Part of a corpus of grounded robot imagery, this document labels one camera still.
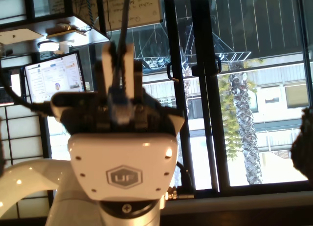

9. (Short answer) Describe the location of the black camera cable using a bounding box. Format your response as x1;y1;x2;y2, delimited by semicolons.
0;67;57;116

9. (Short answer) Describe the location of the palm tree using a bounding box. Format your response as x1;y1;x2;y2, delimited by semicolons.
217;59;265;185

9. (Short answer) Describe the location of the computer monitor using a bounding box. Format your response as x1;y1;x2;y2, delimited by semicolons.
23;51;87;105

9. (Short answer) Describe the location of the black window frame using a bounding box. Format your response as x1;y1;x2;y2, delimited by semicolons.
161;0;313;196

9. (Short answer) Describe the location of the handwritten note board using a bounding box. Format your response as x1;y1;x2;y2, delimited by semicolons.
97;0;163;32

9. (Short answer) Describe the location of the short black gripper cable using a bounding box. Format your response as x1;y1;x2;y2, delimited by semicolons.
168;161;196;200

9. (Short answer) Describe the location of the gripper camera bar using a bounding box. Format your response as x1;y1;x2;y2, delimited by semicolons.
50;90;98;115

